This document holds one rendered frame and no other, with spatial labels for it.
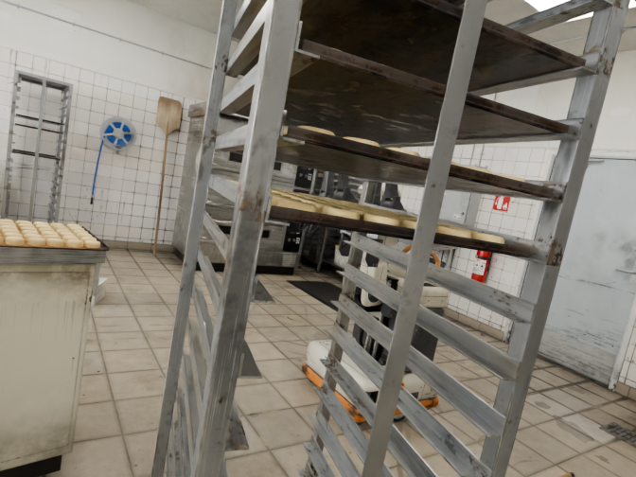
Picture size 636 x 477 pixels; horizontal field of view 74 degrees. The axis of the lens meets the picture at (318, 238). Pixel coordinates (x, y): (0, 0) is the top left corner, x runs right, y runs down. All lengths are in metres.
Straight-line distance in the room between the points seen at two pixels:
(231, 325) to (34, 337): 1.35
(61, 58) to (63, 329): 4.48
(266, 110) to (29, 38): 5.54
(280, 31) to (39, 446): 1.77
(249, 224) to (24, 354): 1.42
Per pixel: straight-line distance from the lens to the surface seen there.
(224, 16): 1.11
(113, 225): 5.99
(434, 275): 0.87
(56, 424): 1.96
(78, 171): 5.88
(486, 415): 0.77
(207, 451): 0.55
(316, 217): 0.50
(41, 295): 1.73
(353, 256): 1.19
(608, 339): 4.68
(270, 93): 0.46
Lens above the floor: 1.26
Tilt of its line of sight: 7 degrees down
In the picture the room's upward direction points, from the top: 11 degrees clockwise
